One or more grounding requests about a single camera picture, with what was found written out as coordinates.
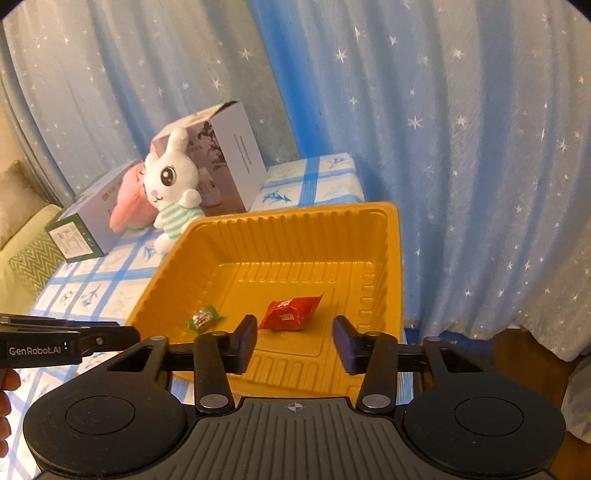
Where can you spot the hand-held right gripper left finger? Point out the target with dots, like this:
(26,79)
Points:
(247,339)

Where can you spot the pale blue star-print curtain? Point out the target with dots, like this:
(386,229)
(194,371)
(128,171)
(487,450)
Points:
(115,69)

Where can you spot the flat white green-ended box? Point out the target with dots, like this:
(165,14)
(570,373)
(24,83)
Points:
(87,217)

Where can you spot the tall white cardboard box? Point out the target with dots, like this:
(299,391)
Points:
(235,157)

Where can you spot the light green sofa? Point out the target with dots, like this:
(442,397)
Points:
(23,235)

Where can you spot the green wrapped candy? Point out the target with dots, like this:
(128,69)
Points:
(203,319)

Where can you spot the red snack packet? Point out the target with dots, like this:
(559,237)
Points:
(288,314)

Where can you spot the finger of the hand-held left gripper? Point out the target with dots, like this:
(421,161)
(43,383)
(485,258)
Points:
(46,323)
(108,339)

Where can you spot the green zigzag cushion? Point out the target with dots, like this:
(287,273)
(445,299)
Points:
(34,263)

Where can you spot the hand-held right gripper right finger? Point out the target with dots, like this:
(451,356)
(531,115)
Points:
(344,344)

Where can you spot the pink plush toy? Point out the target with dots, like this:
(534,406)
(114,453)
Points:
(131,203)

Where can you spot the tan pillow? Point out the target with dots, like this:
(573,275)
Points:
(18,198)

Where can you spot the white bunny plush toy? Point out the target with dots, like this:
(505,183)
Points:
(171,180)

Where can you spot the person's left hand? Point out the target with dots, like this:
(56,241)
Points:
(9,381)

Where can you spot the grey cloth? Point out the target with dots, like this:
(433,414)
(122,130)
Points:
(577,392)

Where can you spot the orange plastic tray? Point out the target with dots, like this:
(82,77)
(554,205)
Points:
(277,244)

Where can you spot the bright blue star-print curtain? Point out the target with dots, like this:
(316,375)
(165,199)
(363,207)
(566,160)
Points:
(461,138)

